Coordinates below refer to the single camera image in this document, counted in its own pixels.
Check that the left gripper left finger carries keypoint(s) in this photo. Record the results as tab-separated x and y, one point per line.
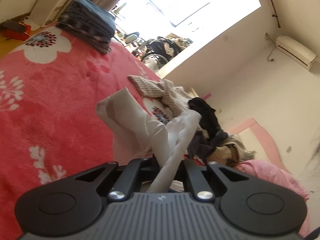
72	204

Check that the wheelchair on balcony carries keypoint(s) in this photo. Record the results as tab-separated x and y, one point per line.
160	51

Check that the red and black floor item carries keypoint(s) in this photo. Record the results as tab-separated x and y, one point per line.
16	30

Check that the pink headboard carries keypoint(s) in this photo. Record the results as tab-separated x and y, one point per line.
258	142

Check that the red floral blanket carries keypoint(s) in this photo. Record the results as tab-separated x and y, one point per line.
50	85

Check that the beige striped garment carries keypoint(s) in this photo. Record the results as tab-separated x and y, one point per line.
172	96

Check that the tan brown garment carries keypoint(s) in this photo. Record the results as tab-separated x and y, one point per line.
231	152

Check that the white box by wall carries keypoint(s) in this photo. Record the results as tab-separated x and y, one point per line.
45	11

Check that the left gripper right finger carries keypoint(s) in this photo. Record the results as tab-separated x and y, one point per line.
250	204

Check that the black garment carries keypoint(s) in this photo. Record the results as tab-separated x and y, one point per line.
205	142

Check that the white air conditioner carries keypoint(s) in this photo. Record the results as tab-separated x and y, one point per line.
296	51

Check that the folded dark clothes stack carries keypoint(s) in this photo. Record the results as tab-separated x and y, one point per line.
87	21

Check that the white garment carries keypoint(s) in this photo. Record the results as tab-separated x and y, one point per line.
137	135

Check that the pink pillow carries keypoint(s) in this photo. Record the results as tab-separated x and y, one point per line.
269	172

